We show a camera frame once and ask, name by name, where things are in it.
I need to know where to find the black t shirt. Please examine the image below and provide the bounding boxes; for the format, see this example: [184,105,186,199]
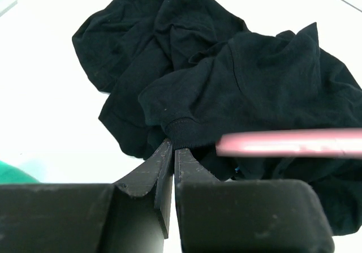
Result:
[72,0,361,235]

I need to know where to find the green tank top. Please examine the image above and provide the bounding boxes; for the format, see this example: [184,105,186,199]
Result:
[0,161,39,185]

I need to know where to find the pink hanger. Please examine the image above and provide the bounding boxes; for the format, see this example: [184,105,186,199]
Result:
[216,128,361,158]

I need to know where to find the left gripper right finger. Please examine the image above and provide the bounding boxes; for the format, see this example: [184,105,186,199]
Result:
[174,149,335,252]

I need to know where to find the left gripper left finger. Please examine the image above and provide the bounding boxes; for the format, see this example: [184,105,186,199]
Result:
[1,140,173,252]

